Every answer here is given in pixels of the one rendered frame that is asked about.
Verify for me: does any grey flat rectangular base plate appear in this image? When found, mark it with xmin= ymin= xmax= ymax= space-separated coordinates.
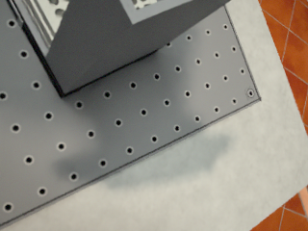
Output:
xmin=0 ymin=0 xmax=262 ymax=230

